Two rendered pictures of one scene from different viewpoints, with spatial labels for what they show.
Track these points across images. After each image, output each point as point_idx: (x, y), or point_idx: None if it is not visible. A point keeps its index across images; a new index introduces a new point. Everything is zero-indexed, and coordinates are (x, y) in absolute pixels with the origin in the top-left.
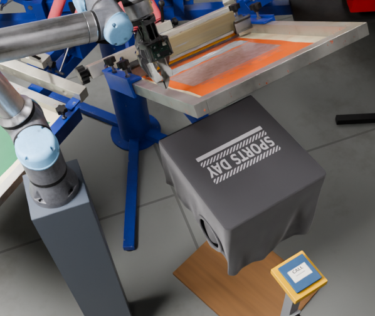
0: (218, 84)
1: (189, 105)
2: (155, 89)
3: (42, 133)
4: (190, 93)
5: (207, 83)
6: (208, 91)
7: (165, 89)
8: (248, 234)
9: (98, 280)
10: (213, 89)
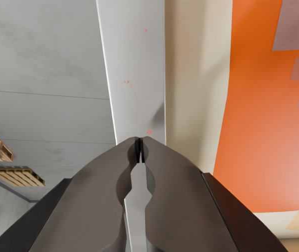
0: (295, 145)
1: None
2: (120, 20)
3: None
4: (219, 110)
5: None
6: (245, 163)
7: (149, 99)
8: None
9: None
10: (255, 170)
